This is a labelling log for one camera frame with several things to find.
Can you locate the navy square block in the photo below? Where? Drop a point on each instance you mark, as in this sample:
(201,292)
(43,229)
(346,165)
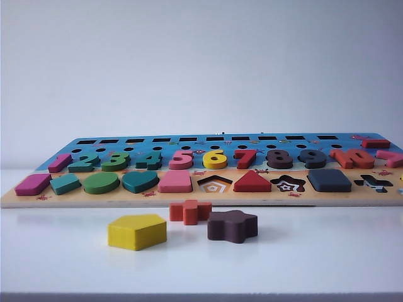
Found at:
(329,181)

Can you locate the yellow number six piece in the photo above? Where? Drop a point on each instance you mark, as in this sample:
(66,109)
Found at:
(214,165)

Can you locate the pink number five piece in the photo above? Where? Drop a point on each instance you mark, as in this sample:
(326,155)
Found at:
(179,164)

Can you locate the pink trapezoid block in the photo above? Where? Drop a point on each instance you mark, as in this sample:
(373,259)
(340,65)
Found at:
(174,184)

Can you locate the red number seven piece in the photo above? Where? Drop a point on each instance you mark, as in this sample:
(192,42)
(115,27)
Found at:
(247,160)

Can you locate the dark teal number four piece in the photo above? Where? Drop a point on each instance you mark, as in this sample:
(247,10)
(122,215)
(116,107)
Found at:
(151,162)

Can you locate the red triangle block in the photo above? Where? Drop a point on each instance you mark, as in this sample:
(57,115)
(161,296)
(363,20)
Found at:
(252,185)

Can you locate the orange cross block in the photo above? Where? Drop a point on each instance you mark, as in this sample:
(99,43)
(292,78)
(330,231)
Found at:
(189,214)

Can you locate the teal heart block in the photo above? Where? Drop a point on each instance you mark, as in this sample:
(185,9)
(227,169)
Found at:
(138,182)

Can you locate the brown number eight piece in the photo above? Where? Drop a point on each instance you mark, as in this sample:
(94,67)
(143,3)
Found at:
(278,164)

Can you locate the brown star block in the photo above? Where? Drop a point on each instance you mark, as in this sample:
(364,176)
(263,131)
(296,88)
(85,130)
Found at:
(231,229)

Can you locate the green number three piece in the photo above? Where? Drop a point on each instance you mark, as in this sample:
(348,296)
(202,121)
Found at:
(116,165)

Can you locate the yellow pentagon block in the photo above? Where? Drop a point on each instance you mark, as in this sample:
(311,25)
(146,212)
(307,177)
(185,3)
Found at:
(135,232)

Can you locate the green oval block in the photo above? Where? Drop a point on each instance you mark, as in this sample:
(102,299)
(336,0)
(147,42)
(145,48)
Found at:
(100,184)

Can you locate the dark navy number nine piece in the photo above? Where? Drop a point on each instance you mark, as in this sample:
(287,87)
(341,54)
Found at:
(315,164)

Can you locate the colourful wooden puzzle board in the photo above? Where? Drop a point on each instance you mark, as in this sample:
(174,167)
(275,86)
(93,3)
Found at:
(94,197)

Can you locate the teal number two piece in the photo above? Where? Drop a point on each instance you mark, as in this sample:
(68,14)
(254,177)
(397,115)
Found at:
(82,167)

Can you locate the teal trapezoid block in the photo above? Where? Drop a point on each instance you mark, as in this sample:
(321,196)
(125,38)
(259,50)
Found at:
(64,185)

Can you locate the magenta number one piece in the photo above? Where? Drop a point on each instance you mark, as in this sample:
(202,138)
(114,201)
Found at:
(60,163)

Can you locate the orange number ten piece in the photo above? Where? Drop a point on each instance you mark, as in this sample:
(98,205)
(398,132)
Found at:
(346,162)

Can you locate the red minus sign piece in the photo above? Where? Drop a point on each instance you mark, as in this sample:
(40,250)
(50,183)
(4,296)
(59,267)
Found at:
(375,143)

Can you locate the magenta parallelogram block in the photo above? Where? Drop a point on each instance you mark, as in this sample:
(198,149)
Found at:
(30,185)

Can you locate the pink symbol piece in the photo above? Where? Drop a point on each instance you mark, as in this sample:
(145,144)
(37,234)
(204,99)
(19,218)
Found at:
(393,160)

